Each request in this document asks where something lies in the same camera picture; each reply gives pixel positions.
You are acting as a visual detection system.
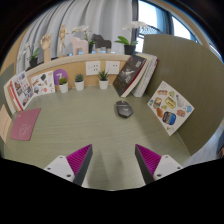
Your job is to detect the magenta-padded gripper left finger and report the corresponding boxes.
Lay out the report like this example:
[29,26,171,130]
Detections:
[43,143,94,187]

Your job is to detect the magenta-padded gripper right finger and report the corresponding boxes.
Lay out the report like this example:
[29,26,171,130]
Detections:
[134,143,184,185]

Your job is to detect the dark grey computer mouse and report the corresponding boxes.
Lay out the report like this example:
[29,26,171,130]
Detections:
[115,100,134,119]

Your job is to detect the pink mouse pad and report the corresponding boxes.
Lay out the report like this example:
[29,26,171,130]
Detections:
[9,107,42,142]

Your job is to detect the colourful food sticker sheet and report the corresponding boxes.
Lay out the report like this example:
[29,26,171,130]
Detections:
[147,80,195,137]

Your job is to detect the beige paper card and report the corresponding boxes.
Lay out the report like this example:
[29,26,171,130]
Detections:
[0,104,13,144]

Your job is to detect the round succulent in white pot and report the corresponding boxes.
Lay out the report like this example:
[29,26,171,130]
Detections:
[58,76,70,94]

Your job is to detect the white doodle sticker sheet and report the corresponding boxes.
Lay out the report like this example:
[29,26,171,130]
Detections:
[30,70,56,98]

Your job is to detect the small succulent in white pot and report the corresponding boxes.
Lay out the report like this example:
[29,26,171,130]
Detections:
[73,73,85,92]

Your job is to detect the purple round number sign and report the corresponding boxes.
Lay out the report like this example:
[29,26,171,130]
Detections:
[53,68,69,87]

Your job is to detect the olive green desk partition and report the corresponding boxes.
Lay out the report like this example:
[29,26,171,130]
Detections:
[0,62,16,101]
[142,33,224,157]

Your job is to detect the black hardcover book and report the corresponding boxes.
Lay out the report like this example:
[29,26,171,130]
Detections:
[112,54,148,98]

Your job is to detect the light wooden desk shelf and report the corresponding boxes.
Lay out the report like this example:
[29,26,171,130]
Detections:
[24,53,133,91]

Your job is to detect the white orchid in black pot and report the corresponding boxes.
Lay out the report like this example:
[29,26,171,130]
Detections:
[18,42,41,70]
[71,24,96,54]
[114,20,149,56]

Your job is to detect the wooden hand model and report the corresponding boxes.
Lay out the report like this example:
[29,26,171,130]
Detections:
[40,33,54,63]

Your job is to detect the pink horse figurine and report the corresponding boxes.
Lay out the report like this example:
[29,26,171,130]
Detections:
[69,36,90,56]

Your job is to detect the wooden mannequin figure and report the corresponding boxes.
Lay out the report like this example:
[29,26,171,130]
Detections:
[57,23,70,58]

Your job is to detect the dark grey horse figurine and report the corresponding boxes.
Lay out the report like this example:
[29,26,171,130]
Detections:
[91,33,112,54]

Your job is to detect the dark framed window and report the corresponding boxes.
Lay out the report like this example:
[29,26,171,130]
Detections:
[136,0,221,61]

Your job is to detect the light grey curtain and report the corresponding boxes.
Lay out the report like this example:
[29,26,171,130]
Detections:
[15,0,134,75]

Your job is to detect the white wall socket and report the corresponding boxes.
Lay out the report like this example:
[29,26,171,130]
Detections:
[105,60,121,75]
[85,60,102,77]

